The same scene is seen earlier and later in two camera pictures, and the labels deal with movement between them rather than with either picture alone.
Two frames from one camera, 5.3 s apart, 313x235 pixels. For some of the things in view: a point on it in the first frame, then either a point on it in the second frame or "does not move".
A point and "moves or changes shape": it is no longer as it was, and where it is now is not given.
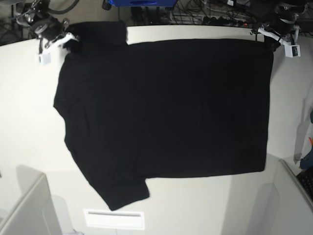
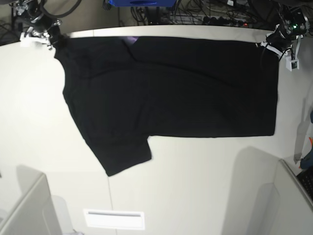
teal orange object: x=307 y=161 does not move
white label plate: x=117 y=219 does not move
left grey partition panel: x=36 y=215 does not move
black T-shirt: x=134 y=111 moves or changes shape
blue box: x=143 y=3 does not move
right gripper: x=282 y=27 → x=282 y=36
